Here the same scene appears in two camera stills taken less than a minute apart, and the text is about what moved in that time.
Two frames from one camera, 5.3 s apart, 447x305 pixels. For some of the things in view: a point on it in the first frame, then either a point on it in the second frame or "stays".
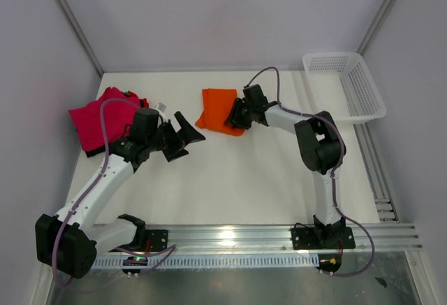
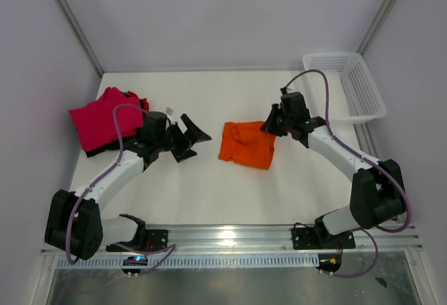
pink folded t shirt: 119,115 stays
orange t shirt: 216,105 to 244,143
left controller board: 134,261 stays
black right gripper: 234,115 to 269,126
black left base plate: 155,240 stays
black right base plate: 305,239 stays
